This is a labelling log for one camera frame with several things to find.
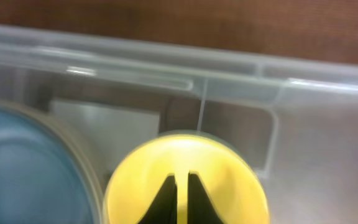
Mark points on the dark blue plate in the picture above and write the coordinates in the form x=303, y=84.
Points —
x=39, y=181

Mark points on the clear plastic storage container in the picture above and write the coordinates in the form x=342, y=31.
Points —
x=120, y=94

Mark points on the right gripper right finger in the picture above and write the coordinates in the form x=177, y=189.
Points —
x=200, y=208

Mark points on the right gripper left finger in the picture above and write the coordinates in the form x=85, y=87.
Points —
x=163, y=209

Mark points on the yellow bowl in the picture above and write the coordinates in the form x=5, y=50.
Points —
x=233, y=189

